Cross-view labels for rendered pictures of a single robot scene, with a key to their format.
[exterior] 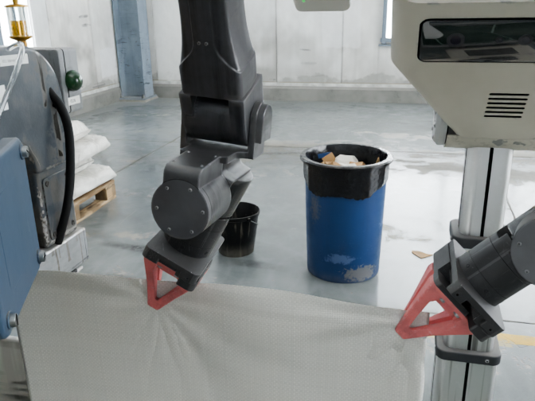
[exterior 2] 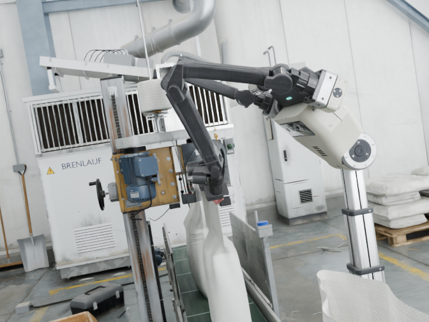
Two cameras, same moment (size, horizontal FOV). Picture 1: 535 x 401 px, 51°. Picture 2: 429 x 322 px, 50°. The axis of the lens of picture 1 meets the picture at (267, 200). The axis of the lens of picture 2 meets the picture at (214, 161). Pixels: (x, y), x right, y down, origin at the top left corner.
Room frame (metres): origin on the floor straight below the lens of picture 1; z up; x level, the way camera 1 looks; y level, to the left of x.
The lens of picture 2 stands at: (-0.26, -2.03, 1.35)
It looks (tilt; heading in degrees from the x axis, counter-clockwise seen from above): 3 degrees down; 67
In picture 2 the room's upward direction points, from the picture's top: 9 degrees counter-clockwise
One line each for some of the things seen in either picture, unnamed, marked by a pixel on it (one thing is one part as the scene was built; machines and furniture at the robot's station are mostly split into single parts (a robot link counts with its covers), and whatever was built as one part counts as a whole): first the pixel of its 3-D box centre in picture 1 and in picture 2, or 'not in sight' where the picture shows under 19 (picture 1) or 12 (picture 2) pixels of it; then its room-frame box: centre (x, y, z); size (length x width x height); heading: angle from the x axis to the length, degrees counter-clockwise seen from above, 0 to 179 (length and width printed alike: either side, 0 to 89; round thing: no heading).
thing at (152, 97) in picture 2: not in sight; (154, 96); (0.42, 0.26, 1.61); 0.17 x 0.17 x 0.17
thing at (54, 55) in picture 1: (48, 79); (228, 146); (0.82, 0.31, 1.29); 0.08 x 0.05 x 0.09; 76
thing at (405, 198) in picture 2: not in sight; (389, 195); (3.28, 1.78, 0.44); 0.66 x 0.42 x 0.14; 70
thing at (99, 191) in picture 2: not in sight; (99, 194); (0.10, 0.55, 1.13); 0.18 x 0.11 x 0.18; 76
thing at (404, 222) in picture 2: not in sight; (391, 216); (3.26, 1.76, 0.20); 0.66 x 0.44 x 0.12; 76
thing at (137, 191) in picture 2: not in sight; (138, 177); (0.28, 0.28, 1.21); 0.15 x 0.15 x 0.25
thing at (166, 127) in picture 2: not in sight; (170, 99); (1.31, 2.70, 1.82); 0.51 x 0.27 x 0.71; 76
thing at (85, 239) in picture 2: not in sight; (143, 172); (1.10, 3.58, 1.05); 2.28 x 1.16 x 2.09; 166
